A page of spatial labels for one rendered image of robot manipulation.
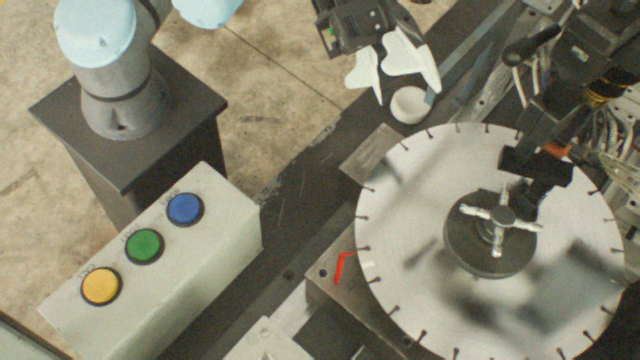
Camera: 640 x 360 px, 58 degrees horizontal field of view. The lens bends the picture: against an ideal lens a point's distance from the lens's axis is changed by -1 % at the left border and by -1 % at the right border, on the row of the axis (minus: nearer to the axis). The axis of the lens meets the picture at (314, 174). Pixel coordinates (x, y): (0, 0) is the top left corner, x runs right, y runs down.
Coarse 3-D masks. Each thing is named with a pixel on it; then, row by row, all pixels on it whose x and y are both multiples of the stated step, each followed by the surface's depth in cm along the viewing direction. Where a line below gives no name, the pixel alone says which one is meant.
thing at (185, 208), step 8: (176, 200) 77; (184, 200) 77; (192, 200) 77; (176, 208) 76; (184, 208) 76; (192, 208) 76; (200, 208) 77; (176, 216) 76; (184, 216) 76; (192, 216) 76
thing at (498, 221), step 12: (504, 192) 69; (504, 204) 68; (480, 216) 67; (492, 216) 67; (504, 216) 67; (492, 228) 67; (504, 228) 66; (528, 228) 67; (540, 228) 67; (492, 252) 65
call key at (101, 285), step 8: (96, 272) 71; (104, 272) 71; (88, 280) 71; (96, 280) 71; (104, 280) 71; (112, 280) 71; (88, 288) 70; (96, 288) 70; (104, 288) 71; (112, 288) 71; (88, 296) 70; (96, 296) 70; (104, 296) 70; (112, 296) 71
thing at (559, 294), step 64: (448, 128) 79; (384, 192) 74; (448, 192) 74; (512, 192) 74; (576, 192) 75; (384, 256) 69; (448, 256) 70; (576, 256) 70; (448, 320) 66; (512, 320) 66; (576, 320) 67
